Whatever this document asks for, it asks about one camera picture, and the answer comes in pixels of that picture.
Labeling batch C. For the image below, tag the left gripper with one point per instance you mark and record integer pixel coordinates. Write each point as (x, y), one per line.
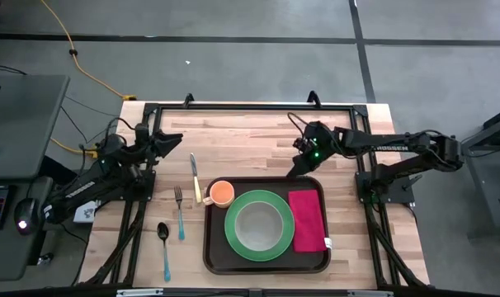
(144, 144)

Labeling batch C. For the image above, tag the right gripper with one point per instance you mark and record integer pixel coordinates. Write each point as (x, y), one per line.
(314, 149)

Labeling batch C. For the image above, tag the red cloth napkin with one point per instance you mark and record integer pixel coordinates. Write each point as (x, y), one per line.
(308, 218)

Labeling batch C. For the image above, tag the white bowl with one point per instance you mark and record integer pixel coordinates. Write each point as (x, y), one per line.
(258, 226)

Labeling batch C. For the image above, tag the orange mug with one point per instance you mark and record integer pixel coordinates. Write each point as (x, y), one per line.
(222, 194)

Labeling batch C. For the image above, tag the green plate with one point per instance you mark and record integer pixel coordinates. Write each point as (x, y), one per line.
(231, 224)

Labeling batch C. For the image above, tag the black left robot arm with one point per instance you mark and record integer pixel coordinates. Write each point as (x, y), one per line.
(81, 189)

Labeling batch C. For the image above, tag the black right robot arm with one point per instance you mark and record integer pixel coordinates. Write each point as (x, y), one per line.
(398, 146)

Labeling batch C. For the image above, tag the brown plastic tray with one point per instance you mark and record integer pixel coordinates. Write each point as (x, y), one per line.
(221, 255)

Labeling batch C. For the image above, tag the black clamp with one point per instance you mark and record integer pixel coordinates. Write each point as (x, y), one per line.
(188, 100)
(314, 99)

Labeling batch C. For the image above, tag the white printed box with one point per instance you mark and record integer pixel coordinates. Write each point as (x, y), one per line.
(85, 212)

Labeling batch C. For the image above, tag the grey desk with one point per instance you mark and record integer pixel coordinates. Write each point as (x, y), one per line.
(23, 123)

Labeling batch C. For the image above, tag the black computer mouse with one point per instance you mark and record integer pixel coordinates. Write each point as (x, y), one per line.
(26, 216)

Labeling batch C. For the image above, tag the black caster wheel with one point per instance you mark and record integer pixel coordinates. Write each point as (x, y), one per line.
(45, 259)

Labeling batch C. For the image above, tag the black metal stand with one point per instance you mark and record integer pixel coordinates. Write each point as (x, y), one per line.
(481, 165)

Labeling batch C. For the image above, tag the silver aluminium mount bar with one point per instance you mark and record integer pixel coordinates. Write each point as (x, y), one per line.
(138, 293)

